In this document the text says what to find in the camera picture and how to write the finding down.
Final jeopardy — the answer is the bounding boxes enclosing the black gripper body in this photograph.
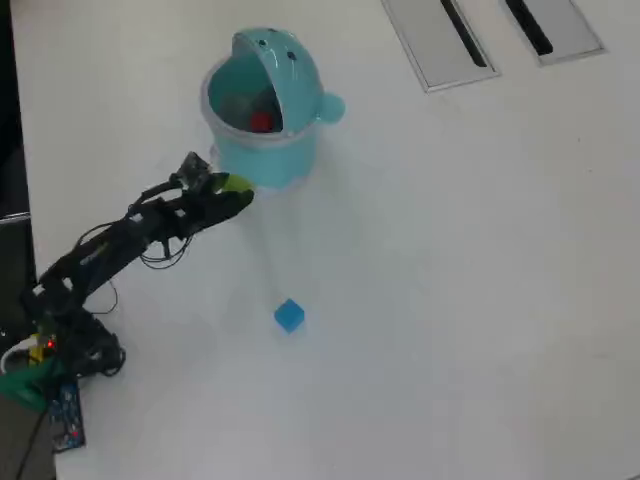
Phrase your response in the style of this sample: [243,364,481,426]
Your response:
[149,192,204,241]

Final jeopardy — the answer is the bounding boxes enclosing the green cube block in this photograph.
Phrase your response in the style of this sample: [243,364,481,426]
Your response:
[213,172,258,195]

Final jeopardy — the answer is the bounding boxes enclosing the blue cube block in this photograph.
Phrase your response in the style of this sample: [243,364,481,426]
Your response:
[273,298,307,335]

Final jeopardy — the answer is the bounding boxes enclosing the teal whale-shaped bin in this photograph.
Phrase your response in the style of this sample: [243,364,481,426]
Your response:
[201,27,347,194]

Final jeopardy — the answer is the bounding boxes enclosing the black furniture beside table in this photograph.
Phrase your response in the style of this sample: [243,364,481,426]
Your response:
[0,0,40,346]

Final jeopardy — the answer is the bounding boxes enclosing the small driver board red LED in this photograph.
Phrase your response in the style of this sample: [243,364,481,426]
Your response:
[32,324,60,354]

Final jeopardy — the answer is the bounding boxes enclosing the blue circuit board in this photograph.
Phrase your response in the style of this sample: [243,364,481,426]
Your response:
[47,383,87,454]

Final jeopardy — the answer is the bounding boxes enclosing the green table clamp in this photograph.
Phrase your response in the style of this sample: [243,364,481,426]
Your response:
[0,359,66,412]

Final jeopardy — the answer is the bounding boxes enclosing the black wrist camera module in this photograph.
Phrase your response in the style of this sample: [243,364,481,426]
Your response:
[171,152,212,192]

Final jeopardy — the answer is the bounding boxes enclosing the white cable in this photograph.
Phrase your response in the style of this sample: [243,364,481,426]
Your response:
[0,338,39,375]

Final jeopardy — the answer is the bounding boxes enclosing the silver table cable grommet plate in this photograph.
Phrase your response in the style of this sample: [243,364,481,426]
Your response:
[380,0,502,94]
[494,0,609,68]

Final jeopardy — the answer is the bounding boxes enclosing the black power cable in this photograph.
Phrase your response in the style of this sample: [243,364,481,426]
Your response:
[17,409,50,480]

